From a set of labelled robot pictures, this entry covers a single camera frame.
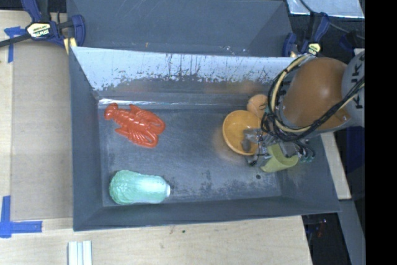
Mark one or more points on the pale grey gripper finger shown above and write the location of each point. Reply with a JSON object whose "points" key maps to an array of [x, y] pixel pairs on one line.
{"points": [[256, 160], [249, 144]]}

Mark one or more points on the orange bowl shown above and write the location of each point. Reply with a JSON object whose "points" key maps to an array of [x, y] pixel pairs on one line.
{"points": [[234, 130]]}

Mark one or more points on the yellow-green cup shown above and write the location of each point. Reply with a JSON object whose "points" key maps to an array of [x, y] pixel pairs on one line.
{"points": [[279, 163]]}

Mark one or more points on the orange ball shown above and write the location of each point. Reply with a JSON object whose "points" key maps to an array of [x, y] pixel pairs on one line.
{"points": [[256, 104]]}

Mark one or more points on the grey metal bin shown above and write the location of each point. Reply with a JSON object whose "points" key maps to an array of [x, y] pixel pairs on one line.
{"points": [[192, 149]]}

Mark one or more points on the red toy lobster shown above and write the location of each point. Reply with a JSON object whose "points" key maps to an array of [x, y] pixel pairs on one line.
{"points": [[136, 125]]}

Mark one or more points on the green toy cabbage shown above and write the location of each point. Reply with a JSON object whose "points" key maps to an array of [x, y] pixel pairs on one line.
{"points": [[136, 187]]}

